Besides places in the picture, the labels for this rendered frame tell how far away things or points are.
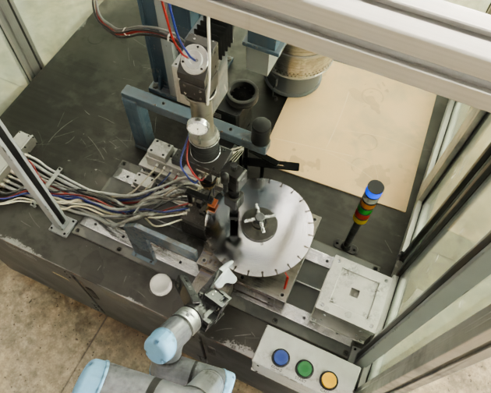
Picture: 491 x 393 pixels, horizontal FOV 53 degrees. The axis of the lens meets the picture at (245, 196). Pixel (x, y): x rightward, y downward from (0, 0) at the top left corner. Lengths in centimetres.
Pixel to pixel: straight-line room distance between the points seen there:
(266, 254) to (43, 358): 135
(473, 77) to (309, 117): 160
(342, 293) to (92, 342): 132
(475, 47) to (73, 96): 186
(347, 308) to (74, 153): 113
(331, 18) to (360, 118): 164
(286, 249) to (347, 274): 20
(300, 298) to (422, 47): 131
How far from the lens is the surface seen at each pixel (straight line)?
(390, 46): 38
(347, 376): 143
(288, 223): 149
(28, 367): 249
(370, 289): 151
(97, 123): 200
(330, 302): 147
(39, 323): 252
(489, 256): 79
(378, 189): 135
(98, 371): 94
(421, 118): 208
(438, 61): 38
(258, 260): 143
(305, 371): 140
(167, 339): 123
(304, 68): 185
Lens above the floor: 228
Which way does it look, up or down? 61 degrees down
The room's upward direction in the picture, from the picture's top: 2 degrees clockwise
